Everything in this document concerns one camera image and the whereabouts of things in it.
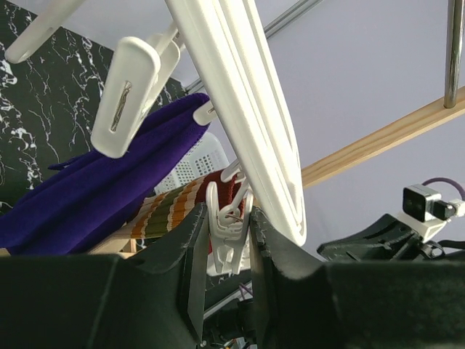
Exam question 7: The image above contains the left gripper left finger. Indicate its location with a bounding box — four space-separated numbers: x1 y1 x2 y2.
1 204 207 348

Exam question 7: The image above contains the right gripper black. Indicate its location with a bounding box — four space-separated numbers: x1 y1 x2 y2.
317 214 421 262

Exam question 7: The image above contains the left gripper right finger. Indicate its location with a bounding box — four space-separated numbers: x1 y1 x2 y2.
250 208 464 348

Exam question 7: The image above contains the purple sock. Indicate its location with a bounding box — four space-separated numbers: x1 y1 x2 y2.
1 93 209 255

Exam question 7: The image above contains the white plastic clip hanger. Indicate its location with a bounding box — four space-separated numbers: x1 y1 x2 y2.
5 0 308 276

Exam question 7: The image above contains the white plastic basket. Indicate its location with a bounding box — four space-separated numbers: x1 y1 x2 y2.
154 132 230 195

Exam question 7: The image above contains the steel rack rod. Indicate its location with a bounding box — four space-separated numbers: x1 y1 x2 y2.
443 0 464 109

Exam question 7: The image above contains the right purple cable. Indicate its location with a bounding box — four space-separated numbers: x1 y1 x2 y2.
423 177 465 201

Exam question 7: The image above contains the wooden hanging rack frame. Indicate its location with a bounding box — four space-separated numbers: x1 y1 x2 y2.
0 85 465 259

